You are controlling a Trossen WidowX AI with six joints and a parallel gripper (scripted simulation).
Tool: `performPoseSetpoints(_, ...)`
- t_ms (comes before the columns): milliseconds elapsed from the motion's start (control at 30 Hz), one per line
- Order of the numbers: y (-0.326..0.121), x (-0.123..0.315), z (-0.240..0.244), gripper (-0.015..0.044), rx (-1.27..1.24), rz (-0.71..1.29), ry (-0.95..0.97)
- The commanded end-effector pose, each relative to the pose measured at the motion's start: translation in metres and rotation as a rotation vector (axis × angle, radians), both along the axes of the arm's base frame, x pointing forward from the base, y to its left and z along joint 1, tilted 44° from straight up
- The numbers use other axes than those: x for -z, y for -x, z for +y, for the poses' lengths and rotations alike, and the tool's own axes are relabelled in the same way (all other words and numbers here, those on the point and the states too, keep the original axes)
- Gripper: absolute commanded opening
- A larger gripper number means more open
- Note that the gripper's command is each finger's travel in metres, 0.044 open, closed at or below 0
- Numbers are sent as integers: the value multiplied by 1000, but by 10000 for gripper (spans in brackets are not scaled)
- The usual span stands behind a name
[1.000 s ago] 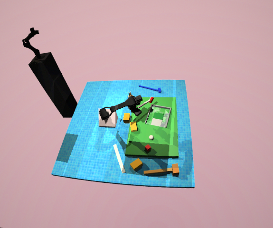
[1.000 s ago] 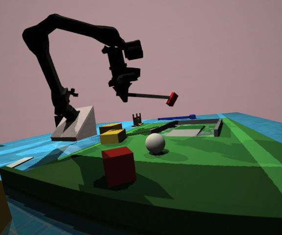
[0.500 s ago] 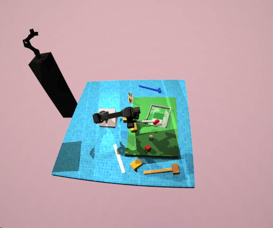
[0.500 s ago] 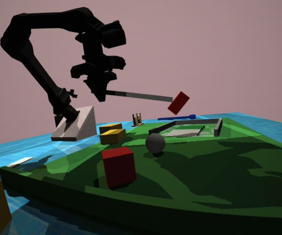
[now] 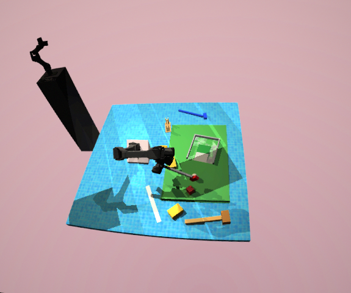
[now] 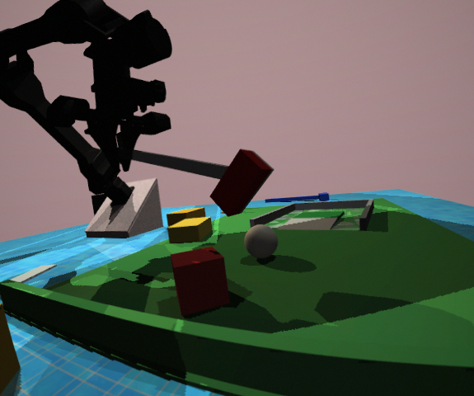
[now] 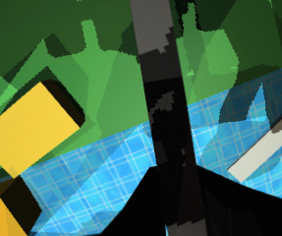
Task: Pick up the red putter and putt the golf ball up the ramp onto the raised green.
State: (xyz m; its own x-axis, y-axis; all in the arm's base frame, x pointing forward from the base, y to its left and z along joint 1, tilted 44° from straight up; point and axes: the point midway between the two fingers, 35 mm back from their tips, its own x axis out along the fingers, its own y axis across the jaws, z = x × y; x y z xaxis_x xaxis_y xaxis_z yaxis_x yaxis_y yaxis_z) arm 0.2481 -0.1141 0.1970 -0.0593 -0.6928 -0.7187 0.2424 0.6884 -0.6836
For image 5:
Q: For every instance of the dark red putter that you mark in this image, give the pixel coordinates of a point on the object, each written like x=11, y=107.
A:
x=192, y=178

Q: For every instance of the orange putter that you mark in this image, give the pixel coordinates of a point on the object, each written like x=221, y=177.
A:
x=224, y=217

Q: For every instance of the red cube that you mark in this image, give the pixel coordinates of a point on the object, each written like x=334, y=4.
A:
x=190, y=190

